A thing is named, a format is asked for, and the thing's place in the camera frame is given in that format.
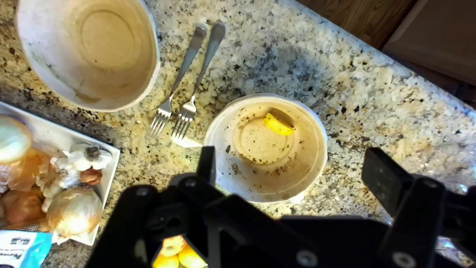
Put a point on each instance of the pale peeled onion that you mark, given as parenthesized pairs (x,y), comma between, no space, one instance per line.
(13,139)

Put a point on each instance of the small brown shallot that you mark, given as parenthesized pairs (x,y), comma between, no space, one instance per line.
(91,176)

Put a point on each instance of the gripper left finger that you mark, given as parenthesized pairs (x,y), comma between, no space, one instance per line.
(130,223)

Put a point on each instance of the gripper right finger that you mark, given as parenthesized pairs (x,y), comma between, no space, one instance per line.
(416,216)

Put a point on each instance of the white garlic bulb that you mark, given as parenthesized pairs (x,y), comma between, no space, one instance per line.
(59,182)
(87,156)

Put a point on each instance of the large white bowl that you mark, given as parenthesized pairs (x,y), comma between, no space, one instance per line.
(93,44)

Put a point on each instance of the white rectangular tray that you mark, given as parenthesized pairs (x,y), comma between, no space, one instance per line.
(48,130)

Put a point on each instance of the silver fork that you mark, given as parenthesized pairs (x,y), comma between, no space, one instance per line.
(184,67)
(202,72)

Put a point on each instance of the small white bowl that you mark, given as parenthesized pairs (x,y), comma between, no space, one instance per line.
(260,156)

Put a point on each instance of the yellow lemon piece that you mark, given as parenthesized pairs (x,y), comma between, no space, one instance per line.
(277,125)

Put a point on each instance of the brown onion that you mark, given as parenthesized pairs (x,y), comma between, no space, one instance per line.
(26,169)
(20,206)

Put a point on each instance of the wooden cabinet door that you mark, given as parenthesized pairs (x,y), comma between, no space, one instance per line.
(438,37)

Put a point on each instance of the large golden onion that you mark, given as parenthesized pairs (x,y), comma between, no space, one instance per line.
(74,212)

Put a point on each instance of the heap of yellow fruit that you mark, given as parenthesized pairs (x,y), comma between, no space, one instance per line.
(182,255)

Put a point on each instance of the blue and white packet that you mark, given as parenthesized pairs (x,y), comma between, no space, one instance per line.
(22,249)

